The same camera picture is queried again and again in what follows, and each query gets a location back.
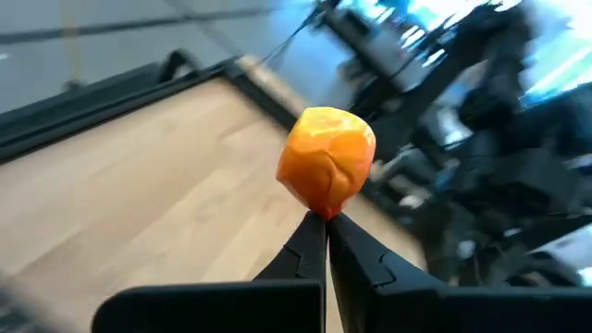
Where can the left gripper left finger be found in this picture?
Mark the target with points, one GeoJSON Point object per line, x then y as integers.
{"type": "Point", "coordinates": [296, 277]}

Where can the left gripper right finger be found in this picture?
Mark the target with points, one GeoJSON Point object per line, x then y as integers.
{"type": "Point", "coordinates": [370, 282]}

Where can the small orange toy pear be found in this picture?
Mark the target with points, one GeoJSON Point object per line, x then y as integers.
{"type": "Point", "coordinates": [326, 157]}

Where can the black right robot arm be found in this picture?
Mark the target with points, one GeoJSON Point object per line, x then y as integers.
{"type": "Point", "coordinates": [504, 115]}

